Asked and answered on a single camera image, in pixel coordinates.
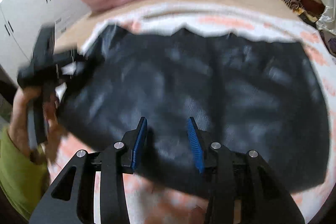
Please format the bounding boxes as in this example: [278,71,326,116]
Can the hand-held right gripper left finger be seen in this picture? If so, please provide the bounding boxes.
[29,116,149,224]

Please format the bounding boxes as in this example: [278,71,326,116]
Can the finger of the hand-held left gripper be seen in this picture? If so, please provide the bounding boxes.
[55,51,88,76]

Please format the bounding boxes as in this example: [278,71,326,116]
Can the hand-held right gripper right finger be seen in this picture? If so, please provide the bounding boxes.
[187,116,306,224]

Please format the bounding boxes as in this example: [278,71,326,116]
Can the black leather jacket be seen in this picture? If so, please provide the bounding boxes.
[56,25,330,194]

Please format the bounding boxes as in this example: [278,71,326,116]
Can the person's left forearm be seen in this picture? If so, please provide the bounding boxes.
[0,127,51,222]

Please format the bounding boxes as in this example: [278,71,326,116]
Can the purple clothes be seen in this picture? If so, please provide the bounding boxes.
[320,30,336,58]

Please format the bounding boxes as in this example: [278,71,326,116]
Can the person's left hand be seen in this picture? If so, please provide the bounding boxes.
[10,86,70,165]

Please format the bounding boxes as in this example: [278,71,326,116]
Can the white wardrobe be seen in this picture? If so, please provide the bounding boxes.
[0,0,93,89]

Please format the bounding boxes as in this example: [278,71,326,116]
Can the cream satin curtain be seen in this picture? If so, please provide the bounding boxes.
[316,0,336,36]

